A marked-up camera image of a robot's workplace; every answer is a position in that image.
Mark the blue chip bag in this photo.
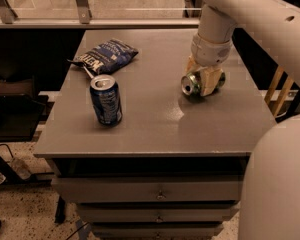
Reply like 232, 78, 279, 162
70, 38, 138, 76

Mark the black chair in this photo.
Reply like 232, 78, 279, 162
0, 79, 48, 185

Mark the bottom grey drawer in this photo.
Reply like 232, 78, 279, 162
91, 223, 223, 240

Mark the middle grey drawer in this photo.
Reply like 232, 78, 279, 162
77, 204, 238, 223

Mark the green soda can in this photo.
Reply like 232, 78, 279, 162
181, 70, 226, 97

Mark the grey drawer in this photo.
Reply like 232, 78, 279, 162
77, 204, 238, 223
91, 223, 223, 240
52, 177, 242, 203

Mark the top grey drawer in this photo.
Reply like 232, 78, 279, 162
52, 177, 242, 203

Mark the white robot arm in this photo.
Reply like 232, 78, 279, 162
181, 0, 300, 240

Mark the blue soda can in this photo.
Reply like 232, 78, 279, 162
90, 74, 122, 126

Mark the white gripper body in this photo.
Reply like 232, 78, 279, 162
191, 34, 232, 67

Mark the metal window rail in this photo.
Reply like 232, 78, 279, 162
0, 0, 198, 29

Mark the clear plastic bottle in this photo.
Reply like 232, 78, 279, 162
10, 158, 31, 181

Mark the grey drawer cabinet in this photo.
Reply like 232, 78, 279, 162
35, 30, 275, 226

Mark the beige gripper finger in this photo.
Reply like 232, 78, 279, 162
200, 66, 223, 96
185, 55, 200, 74

